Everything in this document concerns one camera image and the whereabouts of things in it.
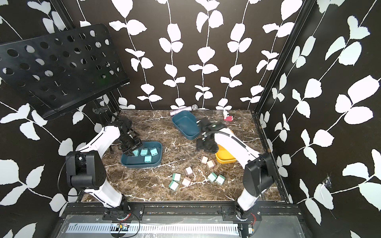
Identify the green plug right inner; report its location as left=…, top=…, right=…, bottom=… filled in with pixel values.
left=207, top=172, right=218, bottom=182

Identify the blue plug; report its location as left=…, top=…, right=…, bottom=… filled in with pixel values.
left=150, top=147, right=158, bottom=156
left=140, top=148, right=149, bottom=156
left=144, top=155, right=152, bottom=163
left=133, top=149, right=140, bottom=157

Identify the yellow storage box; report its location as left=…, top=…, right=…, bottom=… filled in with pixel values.
left=215, top=145, right=237, bottom=164

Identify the teal storage box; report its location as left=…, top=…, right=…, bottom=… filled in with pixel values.
left=121, top=141, right=163, bottom=169
left=172, top=111, right=200, bottom=140

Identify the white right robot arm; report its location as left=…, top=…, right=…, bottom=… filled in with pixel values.
left=196, top=118, right=276, bottom=220

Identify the green plug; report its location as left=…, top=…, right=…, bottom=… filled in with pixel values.
left=169, top=180, right=179, bottom=191
left=215, top=175, right=225, bottom=185
left=207, top=172, right=218, bottom=182
left=172, top=173, right=181, bottom=182

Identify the small pink red toy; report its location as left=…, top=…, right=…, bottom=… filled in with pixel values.
left=224, top=116, right=233, bottom=122

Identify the white slotted cable duct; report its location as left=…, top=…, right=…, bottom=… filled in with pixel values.
left=64, top=223, right=239, bottom=235

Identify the green plug right outer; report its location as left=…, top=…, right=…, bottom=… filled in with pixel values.
left=215, top=175, right=225, bottom=185

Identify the green plug lower left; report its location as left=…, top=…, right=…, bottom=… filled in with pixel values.
left=169, top=180, right=179, bottom=191

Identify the green plug upper left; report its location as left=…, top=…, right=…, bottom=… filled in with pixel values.
left=172, top=173, right=181, bottom=182

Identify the black tripod stand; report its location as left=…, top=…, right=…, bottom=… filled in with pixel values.
left=91, top=107, right=124, bottom=157

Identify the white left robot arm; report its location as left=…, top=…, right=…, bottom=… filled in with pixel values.
left=64, top=119, right=142, bottom=212

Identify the pink glitter microphone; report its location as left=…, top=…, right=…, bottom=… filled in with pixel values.
left=170, top=104, right=198, bottom=117

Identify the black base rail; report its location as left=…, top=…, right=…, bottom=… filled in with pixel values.
left=102, top=201, right=301, bottom=222

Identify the black perforated music stand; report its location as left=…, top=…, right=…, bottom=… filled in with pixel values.
left=1, top=24, right=130, bottom=121

